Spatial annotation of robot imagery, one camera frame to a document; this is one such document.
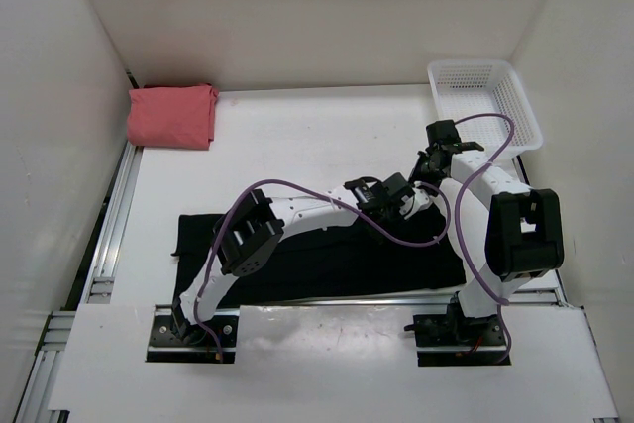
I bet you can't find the black t-shirt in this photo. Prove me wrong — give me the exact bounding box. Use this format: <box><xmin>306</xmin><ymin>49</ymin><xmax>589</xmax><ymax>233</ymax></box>
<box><xmin>170</xmin><ymin>204</ymin><xmax>467</xmax><ymax>306</ymax></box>

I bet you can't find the pink t-shirt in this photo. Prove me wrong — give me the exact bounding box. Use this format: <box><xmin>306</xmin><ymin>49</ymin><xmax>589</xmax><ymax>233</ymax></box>
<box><xmin>127</xmin><ymin>84</ymin><xmax>219</xmax><ymax>151</ymax></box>

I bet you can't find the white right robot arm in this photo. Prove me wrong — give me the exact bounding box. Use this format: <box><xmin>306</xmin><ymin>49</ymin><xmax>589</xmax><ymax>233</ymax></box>
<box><xmin>410</xmin><ymin>116</ymin><xmax>564</xmax><ymax>345</ymax></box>

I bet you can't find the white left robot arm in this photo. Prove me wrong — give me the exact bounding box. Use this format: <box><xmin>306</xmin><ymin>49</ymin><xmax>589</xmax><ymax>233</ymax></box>
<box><xmin>171</xmin><ymin>173</ymin><xmax>432</xmax><ymax>344</ymax></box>

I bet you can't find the white plastic basket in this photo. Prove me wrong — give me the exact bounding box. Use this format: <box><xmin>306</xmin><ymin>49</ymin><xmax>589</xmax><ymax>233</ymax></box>
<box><xmin>427</xmin><ymin>59</ymin><xmax>543</xmax><ymax>160</ymax></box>

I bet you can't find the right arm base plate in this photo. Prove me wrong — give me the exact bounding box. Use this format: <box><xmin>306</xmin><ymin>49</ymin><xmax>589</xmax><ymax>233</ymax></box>
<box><xmin>403</xmin><ymin>314</ymin><xmax>511</xmax><ymax>368</ymax></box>

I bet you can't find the aluminium table edge rail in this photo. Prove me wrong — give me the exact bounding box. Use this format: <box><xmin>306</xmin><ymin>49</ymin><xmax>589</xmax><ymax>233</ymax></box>
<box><xmin>83</xmin><ymin>286</ymin><xmax>566</xmax><ymax>309</ymax></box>

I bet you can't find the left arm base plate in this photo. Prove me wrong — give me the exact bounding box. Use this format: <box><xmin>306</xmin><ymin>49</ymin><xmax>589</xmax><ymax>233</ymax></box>
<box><xmin>146</xmin><ymin>305</ymin><xmax>240</xmax><ymax>365</ymax></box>

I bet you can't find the aluminium side frame rail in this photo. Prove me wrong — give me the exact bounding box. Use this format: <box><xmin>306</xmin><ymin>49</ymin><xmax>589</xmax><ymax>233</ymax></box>
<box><xmin>13</xmin><ymin>144</ymin><xmax>143</xmax><ymax>422</ymax></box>

